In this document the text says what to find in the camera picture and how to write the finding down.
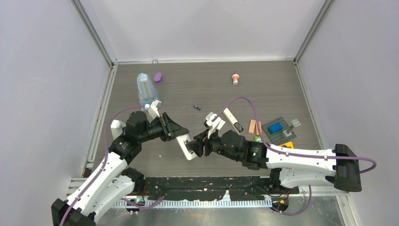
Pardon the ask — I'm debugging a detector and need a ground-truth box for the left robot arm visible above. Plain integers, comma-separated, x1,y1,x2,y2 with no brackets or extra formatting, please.
51,111,189,226

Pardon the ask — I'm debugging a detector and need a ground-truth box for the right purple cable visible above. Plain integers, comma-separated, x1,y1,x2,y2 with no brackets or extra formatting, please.
211,96,377,217

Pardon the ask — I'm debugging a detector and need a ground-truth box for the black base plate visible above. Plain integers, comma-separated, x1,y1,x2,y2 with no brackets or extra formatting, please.
129,176,299,201

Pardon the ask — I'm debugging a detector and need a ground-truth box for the purple plastic cap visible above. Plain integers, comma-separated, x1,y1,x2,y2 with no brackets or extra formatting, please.
153,73,163,85

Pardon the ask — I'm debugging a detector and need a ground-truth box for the small toy figurine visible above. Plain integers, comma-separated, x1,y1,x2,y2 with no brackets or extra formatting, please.
232,71,239,85

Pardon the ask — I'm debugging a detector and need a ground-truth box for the yellow triangular tool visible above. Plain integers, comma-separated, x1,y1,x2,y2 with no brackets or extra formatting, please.
280,141,294,149

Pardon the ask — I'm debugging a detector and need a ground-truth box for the white trapezoid block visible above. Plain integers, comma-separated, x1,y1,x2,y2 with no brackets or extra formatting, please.
110,120,126,139

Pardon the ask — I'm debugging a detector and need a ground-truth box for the wooden block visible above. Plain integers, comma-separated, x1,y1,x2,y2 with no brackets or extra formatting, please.
248,120,256,134
256,121,262,136

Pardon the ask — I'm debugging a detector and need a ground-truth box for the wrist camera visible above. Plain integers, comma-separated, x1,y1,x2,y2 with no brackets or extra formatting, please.
144,100,161,119
204,112,225,139

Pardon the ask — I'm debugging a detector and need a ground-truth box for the green toy with eyes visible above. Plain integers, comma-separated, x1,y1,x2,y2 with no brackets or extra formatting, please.
254,136,262,142

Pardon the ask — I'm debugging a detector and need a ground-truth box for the small grey lego piece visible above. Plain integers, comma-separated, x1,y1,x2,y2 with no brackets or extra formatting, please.
283,125,295,137

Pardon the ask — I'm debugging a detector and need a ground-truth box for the left wooden block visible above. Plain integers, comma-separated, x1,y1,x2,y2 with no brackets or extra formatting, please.
248,120,256,134

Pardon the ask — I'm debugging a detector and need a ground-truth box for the right wooden block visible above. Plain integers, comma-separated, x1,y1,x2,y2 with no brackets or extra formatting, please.
256,121,262,136

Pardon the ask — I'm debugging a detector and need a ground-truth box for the grey lego baseplate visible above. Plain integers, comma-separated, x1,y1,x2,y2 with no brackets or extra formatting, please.
262,117,297,145

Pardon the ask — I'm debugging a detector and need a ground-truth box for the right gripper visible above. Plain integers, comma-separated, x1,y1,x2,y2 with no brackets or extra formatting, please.
187,126,240,162

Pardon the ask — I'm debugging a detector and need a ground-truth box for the blue lego brick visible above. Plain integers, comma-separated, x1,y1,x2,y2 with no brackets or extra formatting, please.
268,122,283,134

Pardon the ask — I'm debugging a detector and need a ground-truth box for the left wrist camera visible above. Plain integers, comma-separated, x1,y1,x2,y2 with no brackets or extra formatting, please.
144,100,161,119

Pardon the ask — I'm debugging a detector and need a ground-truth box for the white remote control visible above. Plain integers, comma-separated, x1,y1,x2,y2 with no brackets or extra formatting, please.
176,134,197,161

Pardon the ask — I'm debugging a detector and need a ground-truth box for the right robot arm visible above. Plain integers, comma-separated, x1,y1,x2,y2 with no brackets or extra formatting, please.
186,130,362,193

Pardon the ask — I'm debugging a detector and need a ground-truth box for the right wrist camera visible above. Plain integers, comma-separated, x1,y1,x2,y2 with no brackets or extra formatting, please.
204,112,225,139

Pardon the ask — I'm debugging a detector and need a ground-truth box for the blue metronome in plastic wrap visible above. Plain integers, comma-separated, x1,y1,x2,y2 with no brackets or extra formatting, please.
137,73,160,106

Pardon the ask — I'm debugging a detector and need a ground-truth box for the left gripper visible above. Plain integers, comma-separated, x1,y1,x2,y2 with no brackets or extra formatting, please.
138,112,189,143

